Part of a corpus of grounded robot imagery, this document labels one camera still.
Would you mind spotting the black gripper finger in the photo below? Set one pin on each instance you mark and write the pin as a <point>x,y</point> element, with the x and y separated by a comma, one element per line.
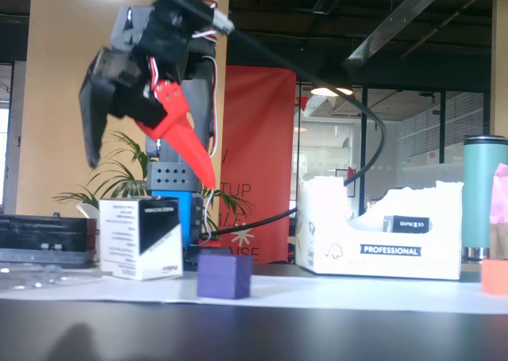
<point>93,111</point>

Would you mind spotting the white torn cardboard container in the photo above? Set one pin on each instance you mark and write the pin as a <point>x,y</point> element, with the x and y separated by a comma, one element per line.
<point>436,234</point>

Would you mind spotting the white paper sheet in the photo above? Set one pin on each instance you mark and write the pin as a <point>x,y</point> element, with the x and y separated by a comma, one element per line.
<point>357,293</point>

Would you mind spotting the purple cube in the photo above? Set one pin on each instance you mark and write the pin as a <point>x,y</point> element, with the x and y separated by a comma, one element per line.
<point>224,275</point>

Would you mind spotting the black electronics case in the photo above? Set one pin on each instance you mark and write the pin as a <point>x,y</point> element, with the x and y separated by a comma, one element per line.
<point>39,234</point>

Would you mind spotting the orange-red cube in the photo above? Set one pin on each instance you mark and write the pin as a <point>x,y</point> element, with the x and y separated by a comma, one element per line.
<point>496,275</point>

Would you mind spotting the small black and white box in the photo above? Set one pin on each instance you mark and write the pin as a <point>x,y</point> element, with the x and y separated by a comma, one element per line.
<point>119,238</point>

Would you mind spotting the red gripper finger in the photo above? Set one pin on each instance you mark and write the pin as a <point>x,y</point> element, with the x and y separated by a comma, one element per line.
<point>178,127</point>

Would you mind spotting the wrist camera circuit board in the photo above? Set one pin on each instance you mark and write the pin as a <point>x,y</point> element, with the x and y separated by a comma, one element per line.
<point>186,0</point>

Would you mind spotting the black and gray gripper body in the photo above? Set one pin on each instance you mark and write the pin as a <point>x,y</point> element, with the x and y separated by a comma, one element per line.
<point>124,94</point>

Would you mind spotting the green potted palm plant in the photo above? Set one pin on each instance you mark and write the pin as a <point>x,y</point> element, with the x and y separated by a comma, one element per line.
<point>123,178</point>

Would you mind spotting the pink tissue paper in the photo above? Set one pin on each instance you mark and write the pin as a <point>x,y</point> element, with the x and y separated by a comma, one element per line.
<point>501,202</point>

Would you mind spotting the teal insulated tumbler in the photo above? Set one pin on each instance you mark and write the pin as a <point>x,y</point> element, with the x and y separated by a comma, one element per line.
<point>476,198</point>

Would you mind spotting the red printed banner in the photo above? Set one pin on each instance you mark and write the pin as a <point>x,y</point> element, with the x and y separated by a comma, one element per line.
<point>258,139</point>

